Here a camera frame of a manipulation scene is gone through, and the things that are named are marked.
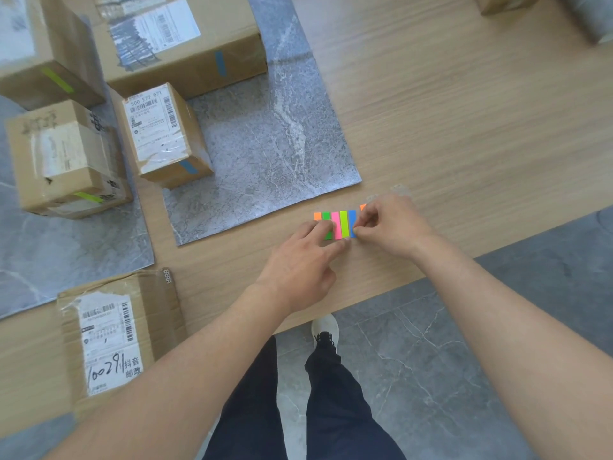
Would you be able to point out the plain cardboard box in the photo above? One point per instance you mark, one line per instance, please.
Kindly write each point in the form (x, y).
(507, 2)

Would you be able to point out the person's right forearm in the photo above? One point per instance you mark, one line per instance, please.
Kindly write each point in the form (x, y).
(517, 340)

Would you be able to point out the white shoe black laces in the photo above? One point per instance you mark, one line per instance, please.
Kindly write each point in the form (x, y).
(325, 328)

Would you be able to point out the multicolour sticky flag pad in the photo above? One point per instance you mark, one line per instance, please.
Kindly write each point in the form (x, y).
(343, 224)

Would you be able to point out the person's left leg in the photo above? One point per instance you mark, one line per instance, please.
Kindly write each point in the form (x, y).
(251, 411)

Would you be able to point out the person's right thumb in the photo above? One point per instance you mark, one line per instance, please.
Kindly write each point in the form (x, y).
(366, 234)

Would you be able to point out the small cardboard box white label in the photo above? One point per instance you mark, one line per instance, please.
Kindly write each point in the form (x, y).
(158, 134)

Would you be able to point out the person's right hand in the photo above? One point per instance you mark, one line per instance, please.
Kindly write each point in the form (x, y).
(397, 229)

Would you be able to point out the person's left hand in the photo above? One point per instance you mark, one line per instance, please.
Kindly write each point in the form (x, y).
(292, 268)

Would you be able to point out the person's left forearm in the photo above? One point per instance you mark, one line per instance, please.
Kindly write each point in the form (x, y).
(191, 373)

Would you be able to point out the flat cardboard parcel handwritten label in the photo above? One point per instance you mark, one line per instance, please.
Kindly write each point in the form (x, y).
(115, 340)

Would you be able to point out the tall cardboard box green tape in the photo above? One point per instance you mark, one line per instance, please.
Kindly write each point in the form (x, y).
(57, 47)

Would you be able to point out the person's left thumb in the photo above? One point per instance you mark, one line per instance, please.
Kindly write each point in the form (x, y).
(325, 285)

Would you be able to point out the grey marble pattern mat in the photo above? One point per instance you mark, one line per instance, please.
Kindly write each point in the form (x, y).
(277, 153)
(586, 14)
(62, 253)

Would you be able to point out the taped cardboard box handwritten top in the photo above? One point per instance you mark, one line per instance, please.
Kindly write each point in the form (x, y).
(62, 162)

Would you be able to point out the large flat cardboard box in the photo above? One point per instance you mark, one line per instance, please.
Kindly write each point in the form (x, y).
(206, 47)

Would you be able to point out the person's leg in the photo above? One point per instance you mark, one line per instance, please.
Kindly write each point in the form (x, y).
(342, 407)
(251, 411)

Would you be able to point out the person's right leg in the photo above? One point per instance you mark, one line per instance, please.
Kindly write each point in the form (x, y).
(342, 407)

